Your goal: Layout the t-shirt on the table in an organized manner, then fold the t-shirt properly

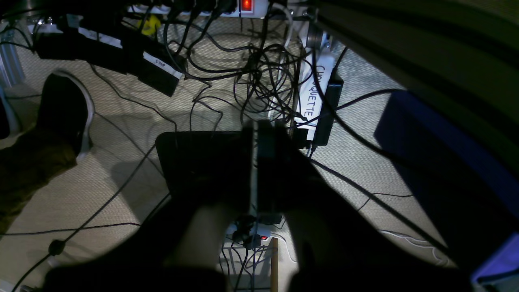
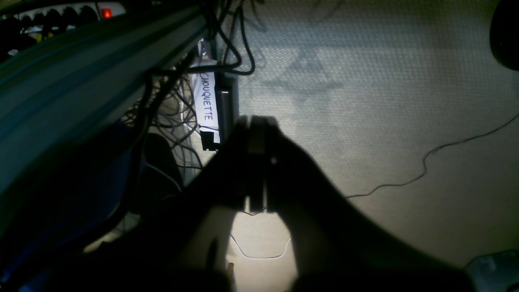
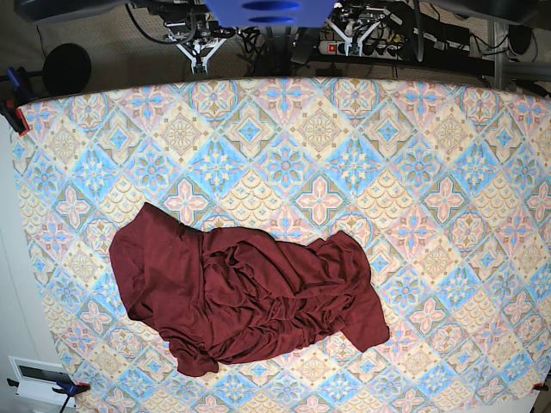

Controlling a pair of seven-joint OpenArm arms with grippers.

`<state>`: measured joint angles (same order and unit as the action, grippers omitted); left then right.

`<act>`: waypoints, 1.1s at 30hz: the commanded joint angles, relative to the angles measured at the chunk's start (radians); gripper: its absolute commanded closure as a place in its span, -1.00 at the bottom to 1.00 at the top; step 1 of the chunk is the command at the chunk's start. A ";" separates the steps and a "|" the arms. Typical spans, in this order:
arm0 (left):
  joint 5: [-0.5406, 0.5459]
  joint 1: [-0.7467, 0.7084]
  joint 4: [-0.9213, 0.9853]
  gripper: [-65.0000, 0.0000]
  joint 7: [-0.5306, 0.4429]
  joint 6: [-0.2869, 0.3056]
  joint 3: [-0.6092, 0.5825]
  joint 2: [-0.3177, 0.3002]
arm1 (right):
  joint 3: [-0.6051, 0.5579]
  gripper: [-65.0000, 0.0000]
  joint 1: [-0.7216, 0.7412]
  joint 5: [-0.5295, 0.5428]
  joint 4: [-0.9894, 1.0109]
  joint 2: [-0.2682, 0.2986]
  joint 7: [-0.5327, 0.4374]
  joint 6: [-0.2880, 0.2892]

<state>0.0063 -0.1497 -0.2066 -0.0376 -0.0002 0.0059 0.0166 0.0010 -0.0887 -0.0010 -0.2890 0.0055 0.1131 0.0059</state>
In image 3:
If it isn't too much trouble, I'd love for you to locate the dark red t-shirt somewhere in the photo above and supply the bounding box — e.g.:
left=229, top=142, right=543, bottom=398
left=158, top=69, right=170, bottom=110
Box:
left=109, top=203, right=390, bottom=377

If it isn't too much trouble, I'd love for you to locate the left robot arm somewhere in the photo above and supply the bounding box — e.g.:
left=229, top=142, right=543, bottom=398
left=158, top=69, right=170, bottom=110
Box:
left=327, top=1, right=415, bottom=36

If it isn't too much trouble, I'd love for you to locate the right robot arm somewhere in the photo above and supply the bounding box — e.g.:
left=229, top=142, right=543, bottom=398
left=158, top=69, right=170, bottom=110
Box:
left=125, top=1, right=236, bottom=46

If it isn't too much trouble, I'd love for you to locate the white power strip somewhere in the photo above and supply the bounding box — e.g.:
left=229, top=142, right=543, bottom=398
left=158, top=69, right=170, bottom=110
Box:
left=319, top=40, right=402, bottom=59

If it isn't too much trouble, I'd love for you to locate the patterned tablecloth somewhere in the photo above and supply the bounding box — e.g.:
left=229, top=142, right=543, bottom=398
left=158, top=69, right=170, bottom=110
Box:
left=10, top=78, right=550, bottom=412

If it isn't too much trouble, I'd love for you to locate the black round stool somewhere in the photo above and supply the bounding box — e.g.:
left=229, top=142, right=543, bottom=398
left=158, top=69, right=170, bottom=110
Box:
left=42, top=43, right=91, bottom=96

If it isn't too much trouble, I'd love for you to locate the blue orange clamp bottom left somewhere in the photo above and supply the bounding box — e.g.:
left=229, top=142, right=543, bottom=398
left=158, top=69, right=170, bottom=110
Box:
left=7, top=379, right=90, bottom=407

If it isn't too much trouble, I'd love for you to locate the blue clamp upper left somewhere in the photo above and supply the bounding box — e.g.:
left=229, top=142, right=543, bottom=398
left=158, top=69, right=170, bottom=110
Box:
left=6, top=66, right=32, bottom=104

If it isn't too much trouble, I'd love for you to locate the red black clamp left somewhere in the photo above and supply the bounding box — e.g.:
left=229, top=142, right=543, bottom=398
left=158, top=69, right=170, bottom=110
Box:
left=0, top=99, right=29, bottom=136

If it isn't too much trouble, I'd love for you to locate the orange clamp bottom right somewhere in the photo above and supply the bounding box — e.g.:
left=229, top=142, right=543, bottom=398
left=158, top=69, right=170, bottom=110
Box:
left=532, top=383, right=549, bottom=391

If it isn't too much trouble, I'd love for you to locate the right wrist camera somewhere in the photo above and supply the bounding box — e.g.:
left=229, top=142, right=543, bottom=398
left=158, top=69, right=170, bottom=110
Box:
left=191, top=62, right=208, bottom=75

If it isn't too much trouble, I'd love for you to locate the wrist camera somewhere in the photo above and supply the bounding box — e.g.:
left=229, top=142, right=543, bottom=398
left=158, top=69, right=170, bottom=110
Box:
left=191, top=62, right=208, bottom=75
left=348, top=45, right=362, bottom=57

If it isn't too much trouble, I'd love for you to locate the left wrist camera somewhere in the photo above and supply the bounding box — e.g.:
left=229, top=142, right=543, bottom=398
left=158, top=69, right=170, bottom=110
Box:
left=348, top=45, right=362, bottom=57

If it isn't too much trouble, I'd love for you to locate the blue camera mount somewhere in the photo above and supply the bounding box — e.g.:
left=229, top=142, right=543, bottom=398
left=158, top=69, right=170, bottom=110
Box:
left=204, top=0, right=335, bottom=28

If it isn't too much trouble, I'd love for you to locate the metal table frame leg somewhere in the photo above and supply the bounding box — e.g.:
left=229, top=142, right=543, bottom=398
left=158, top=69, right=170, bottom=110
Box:
left=487, top=22, right=550, bottom=100

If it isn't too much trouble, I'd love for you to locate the white wall outlet box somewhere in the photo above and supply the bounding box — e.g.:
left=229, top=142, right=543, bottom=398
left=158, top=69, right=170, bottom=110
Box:
left=9, top=355, right=71, bottom=386

